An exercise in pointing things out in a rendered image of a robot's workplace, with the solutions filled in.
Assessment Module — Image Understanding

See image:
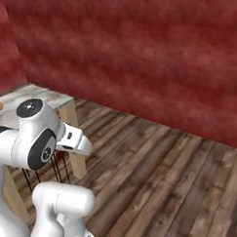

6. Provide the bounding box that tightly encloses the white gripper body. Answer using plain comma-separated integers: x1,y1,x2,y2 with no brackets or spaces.
55,135,94,157

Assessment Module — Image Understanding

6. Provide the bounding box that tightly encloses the black-legged stool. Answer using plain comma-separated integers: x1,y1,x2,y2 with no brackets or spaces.
20,150,73,194

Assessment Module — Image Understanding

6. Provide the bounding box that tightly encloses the wooden dining counter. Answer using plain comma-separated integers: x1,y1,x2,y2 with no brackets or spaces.
0,80,91,227

